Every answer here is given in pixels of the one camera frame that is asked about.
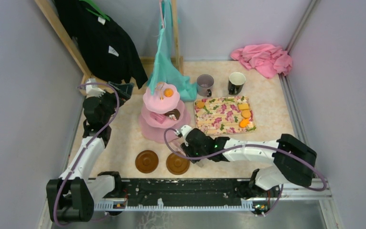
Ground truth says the green clothes hanger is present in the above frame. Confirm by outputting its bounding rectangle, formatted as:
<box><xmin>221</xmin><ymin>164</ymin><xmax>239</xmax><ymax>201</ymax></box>
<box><xmin>80</xmin><ymin>0</ymin><xmax>110</xmax><ymax>21</ymax></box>

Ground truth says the brown wooden coaster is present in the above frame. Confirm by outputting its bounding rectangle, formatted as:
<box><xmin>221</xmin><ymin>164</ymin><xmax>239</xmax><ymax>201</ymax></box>
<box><xmin>166</xmin><ymin>153</ymin><xmax>190</xmax><ymax>175</ymax></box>
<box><xmin>135</xmin><ymin>150</ymin><xmax>159</xmax><ymax>174</ymax></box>

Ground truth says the purple cable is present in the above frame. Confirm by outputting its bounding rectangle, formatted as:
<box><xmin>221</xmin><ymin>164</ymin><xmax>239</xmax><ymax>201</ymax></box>
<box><xmin>163</xmin><ymin>128</ymin><xmax>328</xmax><ymax>217</ymax></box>
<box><xmin>52</xmin><ymin>83</ymin><xmax>121</xmax><ymax>226</ymax></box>

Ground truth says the black hanging shirt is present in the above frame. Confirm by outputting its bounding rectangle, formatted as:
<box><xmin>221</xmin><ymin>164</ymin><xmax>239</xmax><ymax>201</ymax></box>
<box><xmin>54</xmin><ymin>0</ymin><xmax>148</xmax><ymax>88</ymax></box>

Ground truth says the orange macaron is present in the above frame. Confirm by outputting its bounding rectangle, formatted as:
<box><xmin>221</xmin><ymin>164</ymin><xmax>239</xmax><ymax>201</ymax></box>
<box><xmin>196</xmin><ymin>101</ymin><xmax>205</xmax><ymax>109</ymax></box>
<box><xmin>163</xmin><ymin>88</ymin><xmax>174</xmax><ymax>97</ymax></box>

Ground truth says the pink crumpled cloth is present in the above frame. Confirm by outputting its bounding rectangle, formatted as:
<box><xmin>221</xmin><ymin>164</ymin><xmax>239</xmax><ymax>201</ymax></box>
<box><xmin>230</xmin><ymin>44</ymin><xmax>293</xmax><ymax>79</ymax></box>

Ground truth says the pink three-tier cake stand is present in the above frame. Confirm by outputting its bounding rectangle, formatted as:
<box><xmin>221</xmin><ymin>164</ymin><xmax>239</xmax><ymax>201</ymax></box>
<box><xmin>139</xmin><ymin>82</ymin><xmax>191</xmax><ymax>143</ymax></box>

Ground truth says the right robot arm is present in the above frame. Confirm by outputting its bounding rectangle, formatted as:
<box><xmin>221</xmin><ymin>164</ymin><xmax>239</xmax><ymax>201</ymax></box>
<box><xmin>177</xmin><ymin>125</ymin><xmax>317</xmax><ymax>197</ymax></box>

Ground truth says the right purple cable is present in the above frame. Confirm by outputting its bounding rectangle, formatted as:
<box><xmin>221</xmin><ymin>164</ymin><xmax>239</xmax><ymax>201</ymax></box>
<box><xmin>163</xmin><ymin>128</ymin><xmax>328</xmax><ymax>217</ymax></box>

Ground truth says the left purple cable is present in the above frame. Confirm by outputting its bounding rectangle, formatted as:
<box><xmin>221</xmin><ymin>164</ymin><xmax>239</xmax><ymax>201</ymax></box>
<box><xmin>52</xmin><ymin>83</ymin><xmax>121</xmax><ymax>226</ymax></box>

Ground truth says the floral serving tray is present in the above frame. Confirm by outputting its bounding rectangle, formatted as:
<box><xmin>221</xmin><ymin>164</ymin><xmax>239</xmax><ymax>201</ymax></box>
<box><xmin>194</xmin><ymin>96</ymin><xmax>257</xmax><ymax>135</ymax></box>

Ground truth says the wooden clothes rack frame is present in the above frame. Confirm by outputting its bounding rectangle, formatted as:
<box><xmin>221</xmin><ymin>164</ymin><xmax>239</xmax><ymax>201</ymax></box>
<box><xmin>34</xmin><ymin>0</ymin><xmax>184</xmax><ymax>84</ymax></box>

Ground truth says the orange round cookie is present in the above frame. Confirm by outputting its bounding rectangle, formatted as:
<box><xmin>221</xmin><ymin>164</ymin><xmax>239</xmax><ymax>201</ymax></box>
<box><xmin>241</xmin><ymin>110</ymin><xmax>252</xmax><ymax>119</ymax></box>

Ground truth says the pink wafer biscuit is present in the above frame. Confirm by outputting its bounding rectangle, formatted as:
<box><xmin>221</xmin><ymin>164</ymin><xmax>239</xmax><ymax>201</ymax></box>
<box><xmin>150</xmin><ymin>112</ymin><xmax>166</xmax><ymax>124</ymax></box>

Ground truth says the teal hanging shirt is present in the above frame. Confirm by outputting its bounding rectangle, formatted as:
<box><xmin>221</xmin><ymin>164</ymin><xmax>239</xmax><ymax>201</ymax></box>
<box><xmin>147</xmin><ymin>0</ymin><xmax>197</xmax><ymax>102</ymax></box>

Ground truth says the aluminium frame rail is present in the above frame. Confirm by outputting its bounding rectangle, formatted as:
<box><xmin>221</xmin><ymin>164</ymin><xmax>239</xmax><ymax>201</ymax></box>
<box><xmin>279</xmin><ymin>0</ymin><xmax>344</xmax><ymax>229</ymax></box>

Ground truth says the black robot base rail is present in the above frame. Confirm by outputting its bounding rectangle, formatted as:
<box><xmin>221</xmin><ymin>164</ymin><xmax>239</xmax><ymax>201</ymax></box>
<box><xmin>105</xmin><ymin>178</ymin><xmax>280</xmax><ymax>207</ymax></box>

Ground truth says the black mug white inside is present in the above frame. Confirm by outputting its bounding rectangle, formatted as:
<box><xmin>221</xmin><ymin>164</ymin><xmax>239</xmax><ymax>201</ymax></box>
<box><xmin>228</xmin><ymin>72</ymin><xmax>246</xmax><ymax>95</ymax></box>

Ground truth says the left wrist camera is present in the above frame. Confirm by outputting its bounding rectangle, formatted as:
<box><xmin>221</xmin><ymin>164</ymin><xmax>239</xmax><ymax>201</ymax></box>
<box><xmin>84</xmin><ymin>84</ymin><xmax>106</xmax><ymax>97</ymax></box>

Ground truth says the grey mug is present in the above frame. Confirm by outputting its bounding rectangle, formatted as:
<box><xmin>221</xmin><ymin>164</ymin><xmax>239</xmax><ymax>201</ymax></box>
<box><xmin>196</xmin><ymin>74</ymin><xmax>214</xmax><ymax>97</ymax></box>

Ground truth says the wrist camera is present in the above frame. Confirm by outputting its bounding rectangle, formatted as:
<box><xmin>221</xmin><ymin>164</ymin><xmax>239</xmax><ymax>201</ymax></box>
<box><xmin>179</xmin><ymin>125</ymin><xmax>193</xmax><ymax>138</ymax></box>
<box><xmin>84</xmin><ymin>84</ymin><xmax>106</xmax><ymax>97</ymax></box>

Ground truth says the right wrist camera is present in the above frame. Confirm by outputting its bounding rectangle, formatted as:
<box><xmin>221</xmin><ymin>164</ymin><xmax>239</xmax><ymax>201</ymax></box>
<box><xmin>179</xmin><ymin>125</ymin><xmax>193</xmax><ymax>138</ymax></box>

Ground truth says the orange croissant pastry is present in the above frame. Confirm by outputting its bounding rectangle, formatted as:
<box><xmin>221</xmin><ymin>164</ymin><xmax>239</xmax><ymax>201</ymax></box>
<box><xmin>239</xmin><ymin>119</ymin><xmax>250</xmax><ymax>128</ymax></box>

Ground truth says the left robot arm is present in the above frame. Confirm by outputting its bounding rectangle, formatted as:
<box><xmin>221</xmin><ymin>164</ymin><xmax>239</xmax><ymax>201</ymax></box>
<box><xmin>46</xmin><ymin>78</ymin><xmax>134</xmax><ymax>227</ymax></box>

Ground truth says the chocolate cake slice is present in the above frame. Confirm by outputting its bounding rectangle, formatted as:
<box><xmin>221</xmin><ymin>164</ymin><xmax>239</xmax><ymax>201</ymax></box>
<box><xmin>163</xmin><ymin>108</ymin><xmax>181</xmax><ymax>121</ymax></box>

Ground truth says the orange biscuit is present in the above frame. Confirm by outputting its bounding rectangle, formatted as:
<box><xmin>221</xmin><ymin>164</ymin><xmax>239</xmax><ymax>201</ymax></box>
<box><xmin>237</xmin><ymin>103</ymin><xmax>250</xmax><ymax>111</ymax></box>

